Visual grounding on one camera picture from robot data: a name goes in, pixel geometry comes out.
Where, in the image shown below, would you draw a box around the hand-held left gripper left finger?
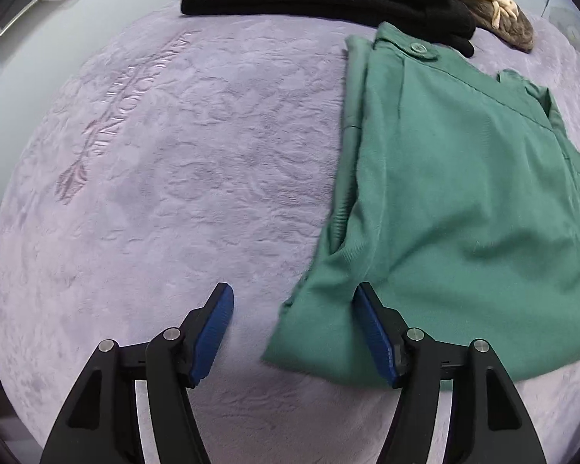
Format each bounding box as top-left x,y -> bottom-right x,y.
41,281 -> 235,464

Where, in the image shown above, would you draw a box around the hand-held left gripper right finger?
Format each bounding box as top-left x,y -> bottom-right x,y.
355,281 -> 548,464

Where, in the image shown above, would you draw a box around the green shorts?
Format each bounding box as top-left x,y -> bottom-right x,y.
262,22 -> 580,390

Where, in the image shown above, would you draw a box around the purple embossed blanket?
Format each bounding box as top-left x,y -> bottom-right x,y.
0,0 -> 580,464

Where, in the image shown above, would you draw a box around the brown knitted garment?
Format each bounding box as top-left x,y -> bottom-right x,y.
209,0 -> 535,53

